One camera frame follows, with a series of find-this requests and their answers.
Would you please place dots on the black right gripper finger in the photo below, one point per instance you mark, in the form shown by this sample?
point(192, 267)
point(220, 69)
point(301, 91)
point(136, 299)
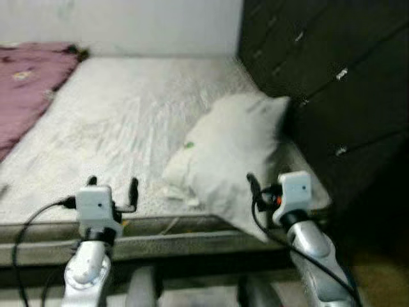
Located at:
point(253, 185)

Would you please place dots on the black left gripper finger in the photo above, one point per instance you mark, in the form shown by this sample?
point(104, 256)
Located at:
point(133, 192)
point(92, 181)

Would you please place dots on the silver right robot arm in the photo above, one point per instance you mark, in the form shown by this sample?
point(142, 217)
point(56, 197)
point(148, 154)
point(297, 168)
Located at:
point(319, 256)

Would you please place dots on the white pillow with green tree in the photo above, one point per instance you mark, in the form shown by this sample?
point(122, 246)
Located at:
point(230, 153)

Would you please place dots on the beige quilted mattress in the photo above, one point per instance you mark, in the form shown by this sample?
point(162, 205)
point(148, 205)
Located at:
point(128, 128)

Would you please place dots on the speckled bed base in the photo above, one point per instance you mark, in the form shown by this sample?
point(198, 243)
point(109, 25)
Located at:
point(192, 243)

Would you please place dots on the grey right robot leg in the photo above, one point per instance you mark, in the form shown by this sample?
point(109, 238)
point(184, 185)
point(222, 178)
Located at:
point(259, 294)

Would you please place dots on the pink cartoon print blanket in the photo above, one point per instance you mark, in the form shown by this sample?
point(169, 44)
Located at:
point(25, 89)

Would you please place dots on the black tufted headboard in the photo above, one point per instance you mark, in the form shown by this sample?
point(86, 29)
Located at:
point(345, 96)

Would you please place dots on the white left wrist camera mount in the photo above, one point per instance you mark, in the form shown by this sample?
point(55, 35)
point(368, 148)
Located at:
point(96, 204)

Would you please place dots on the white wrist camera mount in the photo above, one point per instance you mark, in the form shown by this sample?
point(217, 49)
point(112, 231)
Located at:
point(294, 192)
point(96, 204)

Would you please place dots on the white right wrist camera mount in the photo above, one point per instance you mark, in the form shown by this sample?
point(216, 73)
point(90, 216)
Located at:
point(294, 192)

